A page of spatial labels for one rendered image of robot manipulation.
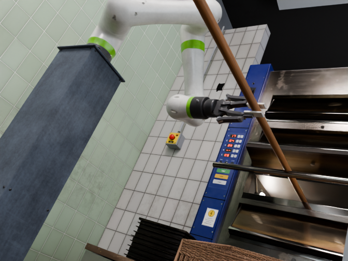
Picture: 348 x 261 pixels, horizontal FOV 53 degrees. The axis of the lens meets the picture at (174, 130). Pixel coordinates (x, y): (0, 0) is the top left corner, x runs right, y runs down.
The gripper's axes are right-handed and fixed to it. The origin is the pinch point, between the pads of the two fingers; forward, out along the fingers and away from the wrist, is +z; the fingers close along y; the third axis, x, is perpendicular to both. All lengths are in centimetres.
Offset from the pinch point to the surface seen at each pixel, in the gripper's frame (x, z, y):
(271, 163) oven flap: -79, -20, -18
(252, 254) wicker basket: -76, -15, 36
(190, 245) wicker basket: -31, -25, 48
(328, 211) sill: -80, 14, 4
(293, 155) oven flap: -70, -6, -20
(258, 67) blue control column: -78, -49, -92
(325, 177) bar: -42.1, 18.7, 3.5
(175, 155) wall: -82, -91, -16
